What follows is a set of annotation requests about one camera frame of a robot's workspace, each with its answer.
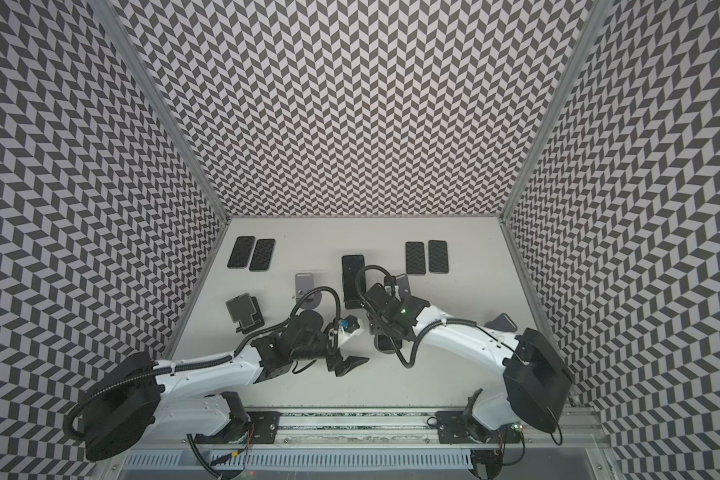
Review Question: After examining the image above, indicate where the phone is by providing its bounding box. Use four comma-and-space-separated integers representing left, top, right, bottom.
341, 254, 365, 310
428, 240, 450, 274
249, 238, 276, 272
227, 236, 256, 269
374, 335, 402, 354
405, 241, 427, 275

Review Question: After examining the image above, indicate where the black stand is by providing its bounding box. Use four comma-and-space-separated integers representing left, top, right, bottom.
225, 293, 265, 334

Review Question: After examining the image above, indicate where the grey stand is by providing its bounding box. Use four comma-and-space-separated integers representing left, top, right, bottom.
395, 274, 411, 300
484, 313, 518, 333
295, 272, 322, 310

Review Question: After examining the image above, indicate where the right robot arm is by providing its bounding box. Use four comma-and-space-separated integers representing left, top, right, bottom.
360, 283, 573, 444

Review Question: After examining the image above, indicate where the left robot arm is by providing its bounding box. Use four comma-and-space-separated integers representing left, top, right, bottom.
65, 310, 368, 461

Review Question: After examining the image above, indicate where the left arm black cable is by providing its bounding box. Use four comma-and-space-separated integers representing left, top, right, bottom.
61, 285, 343, 442

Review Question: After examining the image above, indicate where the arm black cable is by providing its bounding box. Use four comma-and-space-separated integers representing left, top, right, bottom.
61, 285, 343, 442
353, 263, 478, 370

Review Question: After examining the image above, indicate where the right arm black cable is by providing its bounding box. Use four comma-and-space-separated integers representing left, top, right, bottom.
353, 263, 478, 370

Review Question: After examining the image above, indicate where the aluminium mounting rail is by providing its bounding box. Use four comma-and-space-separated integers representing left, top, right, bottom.
104, 407, 613, 452

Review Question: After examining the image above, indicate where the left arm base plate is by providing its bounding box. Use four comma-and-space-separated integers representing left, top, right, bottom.
193, 411, 281, 446

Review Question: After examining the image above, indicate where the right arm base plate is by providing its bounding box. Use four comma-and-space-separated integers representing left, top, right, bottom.
427, 410, 521, 445

